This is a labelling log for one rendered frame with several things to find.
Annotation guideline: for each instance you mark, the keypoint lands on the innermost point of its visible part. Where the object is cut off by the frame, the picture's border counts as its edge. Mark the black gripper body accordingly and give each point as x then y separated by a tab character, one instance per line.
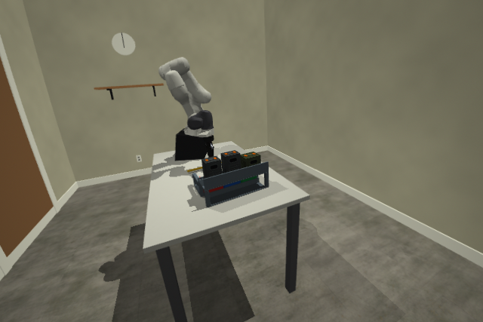
209	140

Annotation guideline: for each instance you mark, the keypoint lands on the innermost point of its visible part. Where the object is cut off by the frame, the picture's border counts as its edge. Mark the grey metal shelf rack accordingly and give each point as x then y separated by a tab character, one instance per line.
235	191

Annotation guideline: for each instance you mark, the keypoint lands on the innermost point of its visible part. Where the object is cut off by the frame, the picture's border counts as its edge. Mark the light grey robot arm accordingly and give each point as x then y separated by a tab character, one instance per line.
200	122

